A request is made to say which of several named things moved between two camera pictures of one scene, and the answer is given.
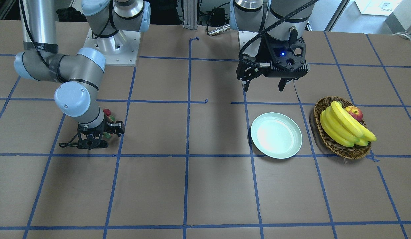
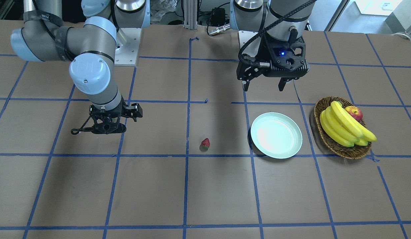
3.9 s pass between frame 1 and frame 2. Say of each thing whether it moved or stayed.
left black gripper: stayed
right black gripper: moved
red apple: stayed
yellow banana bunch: stayed
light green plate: stayed
